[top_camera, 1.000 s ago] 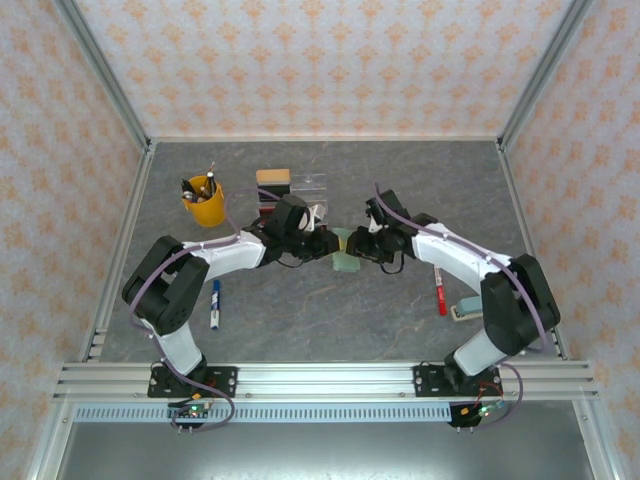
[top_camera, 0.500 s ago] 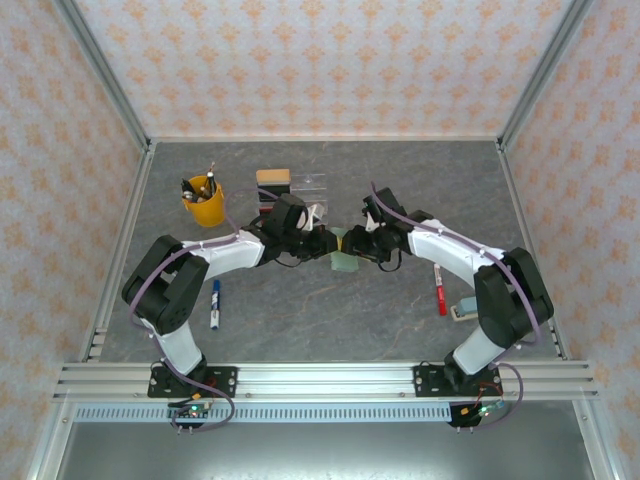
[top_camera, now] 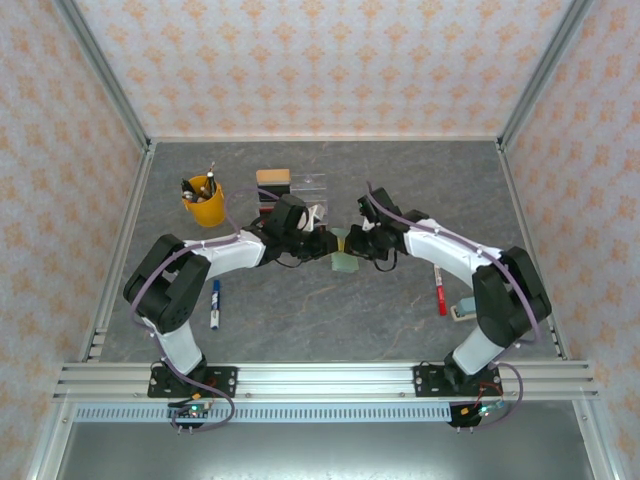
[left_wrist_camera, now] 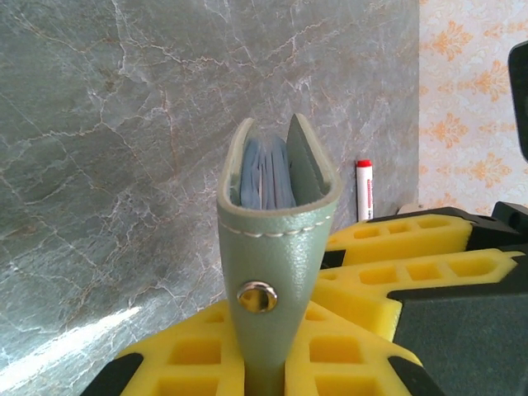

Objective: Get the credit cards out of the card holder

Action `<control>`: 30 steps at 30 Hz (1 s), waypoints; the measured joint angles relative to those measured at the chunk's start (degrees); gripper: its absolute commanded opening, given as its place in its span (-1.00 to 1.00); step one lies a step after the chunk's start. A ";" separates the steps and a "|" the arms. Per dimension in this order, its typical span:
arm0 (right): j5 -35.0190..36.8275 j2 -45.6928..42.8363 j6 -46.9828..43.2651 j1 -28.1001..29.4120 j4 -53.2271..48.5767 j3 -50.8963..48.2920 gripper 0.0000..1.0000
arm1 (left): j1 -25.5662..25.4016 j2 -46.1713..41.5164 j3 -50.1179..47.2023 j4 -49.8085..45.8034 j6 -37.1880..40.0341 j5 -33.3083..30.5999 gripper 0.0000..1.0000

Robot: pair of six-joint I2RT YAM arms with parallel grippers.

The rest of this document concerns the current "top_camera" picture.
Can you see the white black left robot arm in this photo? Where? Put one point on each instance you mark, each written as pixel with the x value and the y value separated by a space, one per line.
pixel 230 255

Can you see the aluminium back rail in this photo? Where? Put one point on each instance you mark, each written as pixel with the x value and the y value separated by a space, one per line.
pixel 325 138

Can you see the wide aluminium base rail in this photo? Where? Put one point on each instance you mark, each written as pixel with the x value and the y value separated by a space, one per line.
pixel 325 382

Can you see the red whiteboard marker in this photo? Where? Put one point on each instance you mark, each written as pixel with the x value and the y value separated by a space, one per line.
pixel 440 292

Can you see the black pen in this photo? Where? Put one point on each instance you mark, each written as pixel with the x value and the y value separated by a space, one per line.
pixel 187 187

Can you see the pen with striped tip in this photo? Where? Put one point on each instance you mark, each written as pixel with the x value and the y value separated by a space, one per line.
pixel 211 175

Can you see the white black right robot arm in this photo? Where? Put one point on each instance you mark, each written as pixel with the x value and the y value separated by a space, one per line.
pixel 440 250

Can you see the aluminium lower frame post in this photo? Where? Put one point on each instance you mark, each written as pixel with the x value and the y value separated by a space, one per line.
pixel 600 450
pixel 46 450

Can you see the aluminium side rail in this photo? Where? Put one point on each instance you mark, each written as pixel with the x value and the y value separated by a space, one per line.
pixel 518 200
pixel 116 250

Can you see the small controller circuit board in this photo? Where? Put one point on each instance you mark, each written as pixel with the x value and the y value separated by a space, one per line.
pixel 192 411
pixel 482 411

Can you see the grey metal shelf panel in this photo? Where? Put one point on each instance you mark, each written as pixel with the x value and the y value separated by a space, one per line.
pixel 325 455

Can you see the red card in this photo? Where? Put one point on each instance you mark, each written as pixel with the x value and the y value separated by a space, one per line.
pixel 263 206

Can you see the yellow pen cup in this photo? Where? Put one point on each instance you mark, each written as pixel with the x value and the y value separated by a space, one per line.
pixel 207 212

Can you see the black card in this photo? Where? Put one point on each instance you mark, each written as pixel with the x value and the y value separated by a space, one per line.
pixel 272 193

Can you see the clear acrylic card holder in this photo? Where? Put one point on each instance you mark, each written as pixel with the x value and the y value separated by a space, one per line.
pixel 312 187

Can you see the blue whiteboard marker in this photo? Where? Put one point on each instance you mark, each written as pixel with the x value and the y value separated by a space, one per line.
pixel 216 305

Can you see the tan card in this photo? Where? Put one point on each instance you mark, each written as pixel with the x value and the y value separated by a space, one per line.
pixel 273 176

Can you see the aluminium frame post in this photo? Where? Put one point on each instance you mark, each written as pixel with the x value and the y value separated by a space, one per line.
pixel 46 450
pixel 108 75
pixel 539 75
pixel 600 450

